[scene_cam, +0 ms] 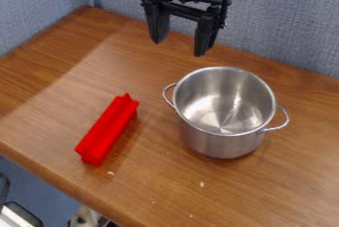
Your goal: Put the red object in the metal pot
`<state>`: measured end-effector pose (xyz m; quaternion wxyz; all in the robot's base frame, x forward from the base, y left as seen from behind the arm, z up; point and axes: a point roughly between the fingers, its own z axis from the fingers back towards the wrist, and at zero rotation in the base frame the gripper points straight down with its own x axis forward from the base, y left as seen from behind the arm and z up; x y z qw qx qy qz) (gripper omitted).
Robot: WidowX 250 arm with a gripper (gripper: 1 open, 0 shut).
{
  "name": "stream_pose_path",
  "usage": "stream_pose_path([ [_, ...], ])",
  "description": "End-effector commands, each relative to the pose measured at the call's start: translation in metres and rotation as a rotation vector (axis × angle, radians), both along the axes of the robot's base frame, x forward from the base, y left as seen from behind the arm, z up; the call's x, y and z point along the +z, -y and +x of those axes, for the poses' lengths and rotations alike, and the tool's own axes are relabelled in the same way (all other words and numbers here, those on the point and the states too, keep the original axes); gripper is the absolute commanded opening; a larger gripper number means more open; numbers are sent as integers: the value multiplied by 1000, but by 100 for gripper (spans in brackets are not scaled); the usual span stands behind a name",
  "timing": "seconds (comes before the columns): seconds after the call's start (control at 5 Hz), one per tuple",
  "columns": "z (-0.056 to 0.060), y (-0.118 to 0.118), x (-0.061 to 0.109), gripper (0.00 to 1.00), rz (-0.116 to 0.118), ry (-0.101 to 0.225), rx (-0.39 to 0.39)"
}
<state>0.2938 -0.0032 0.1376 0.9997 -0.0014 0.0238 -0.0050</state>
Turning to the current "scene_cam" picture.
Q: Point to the white object under table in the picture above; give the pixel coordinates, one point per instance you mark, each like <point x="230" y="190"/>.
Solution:
<point x="88" y="218"/>

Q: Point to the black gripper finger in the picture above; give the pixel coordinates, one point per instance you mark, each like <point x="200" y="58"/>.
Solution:
<point x="157" y="21"/>
<point x="205" y="34"/>

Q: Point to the metal pot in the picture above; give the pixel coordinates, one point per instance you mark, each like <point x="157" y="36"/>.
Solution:
<point x="225" y="106"/>

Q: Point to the red plastic block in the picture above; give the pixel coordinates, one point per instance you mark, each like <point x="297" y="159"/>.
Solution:
<point x="106" y="129"/>

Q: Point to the black chair frame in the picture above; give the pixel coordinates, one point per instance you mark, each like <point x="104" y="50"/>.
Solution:
<point x="13" y="214"/>

